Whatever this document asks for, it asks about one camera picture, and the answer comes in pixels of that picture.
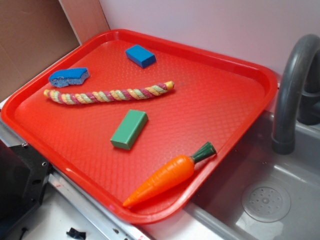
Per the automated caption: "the red plastic tray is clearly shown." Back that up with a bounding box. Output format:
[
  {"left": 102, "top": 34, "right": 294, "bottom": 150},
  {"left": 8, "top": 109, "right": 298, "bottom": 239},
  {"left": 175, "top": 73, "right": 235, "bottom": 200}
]
[{"left": 1, "top": 29, "right": 278, "bottom": 225}]

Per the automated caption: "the green rectangular block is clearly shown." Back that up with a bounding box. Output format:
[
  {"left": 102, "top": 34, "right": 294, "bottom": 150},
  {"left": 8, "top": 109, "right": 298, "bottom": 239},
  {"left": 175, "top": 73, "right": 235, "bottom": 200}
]
[{"left": 110, "top": 109, "right": 149, "bottom": 150}]

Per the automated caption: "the orange toy carrot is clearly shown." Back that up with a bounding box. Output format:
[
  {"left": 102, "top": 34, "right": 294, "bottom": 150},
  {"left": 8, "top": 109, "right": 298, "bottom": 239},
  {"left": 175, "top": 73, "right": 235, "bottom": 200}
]
[{"left": 122, "top": 142, "right": 217, "bottom": 208}]

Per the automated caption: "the blue rectangular block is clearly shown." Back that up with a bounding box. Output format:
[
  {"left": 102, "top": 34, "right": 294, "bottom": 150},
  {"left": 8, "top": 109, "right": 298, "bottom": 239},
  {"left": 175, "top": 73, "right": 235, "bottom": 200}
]
[{"left": 125, "top": 45, "right": 157, "bottom": 69}]

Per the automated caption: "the blue sponge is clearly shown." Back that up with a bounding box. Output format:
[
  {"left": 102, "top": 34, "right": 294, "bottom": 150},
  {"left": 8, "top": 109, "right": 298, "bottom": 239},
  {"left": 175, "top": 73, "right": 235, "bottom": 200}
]
[{"left": 48, "top": 67, "right": 90, "bottom": 88}]

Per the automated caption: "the grey toy sink basin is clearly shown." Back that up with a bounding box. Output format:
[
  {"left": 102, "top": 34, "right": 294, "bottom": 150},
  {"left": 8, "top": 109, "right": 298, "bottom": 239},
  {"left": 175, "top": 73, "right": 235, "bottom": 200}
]
[{"left": 185, "top": 112, "right": 320, "bottom": 240}]

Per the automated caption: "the grey toy faucet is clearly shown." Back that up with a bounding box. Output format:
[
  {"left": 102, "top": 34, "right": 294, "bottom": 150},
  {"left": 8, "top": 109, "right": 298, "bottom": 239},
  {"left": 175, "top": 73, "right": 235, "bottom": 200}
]
[{"left": 271, "top": 34, "right": 320, "bottom": 155}]

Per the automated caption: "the small black clip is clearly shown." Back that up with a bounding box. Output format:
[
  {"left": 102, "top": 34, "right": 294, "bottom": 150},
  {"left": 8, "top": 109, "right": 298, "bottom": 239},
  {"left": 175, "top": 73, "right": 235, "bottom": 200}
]
[{"left": 66, "top": 227, "right": 87, "bottom": 240}]

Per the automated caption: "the brown cardboard panel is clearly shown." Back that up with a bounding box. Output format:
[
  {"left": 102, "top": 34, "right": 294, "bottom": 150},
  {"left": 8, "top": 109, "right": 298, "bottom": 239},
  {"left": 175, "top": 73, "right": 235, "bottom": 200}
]
[{"left": 0, "top": 0, "right": 110, "bottom": 101}]

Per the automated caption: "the multicolored twisted rope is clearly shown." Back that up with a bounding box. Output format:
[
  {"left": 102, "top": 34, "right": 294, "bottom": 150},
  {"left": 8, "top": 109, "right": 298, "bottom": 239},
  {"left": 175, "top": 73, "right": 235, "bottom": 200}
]
[{"left": 43, "top": 80, "right": 175, "bottom": 106}]

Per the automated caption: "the black metal bracket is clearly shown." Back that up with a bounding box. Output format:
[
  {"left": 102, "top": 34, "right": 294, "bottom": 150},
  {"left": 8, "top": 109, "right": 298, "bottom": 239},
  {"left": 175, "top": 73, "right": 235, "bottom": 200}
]
[{"left": 0, "top": 142, "right": 51, "bottom": 233}]

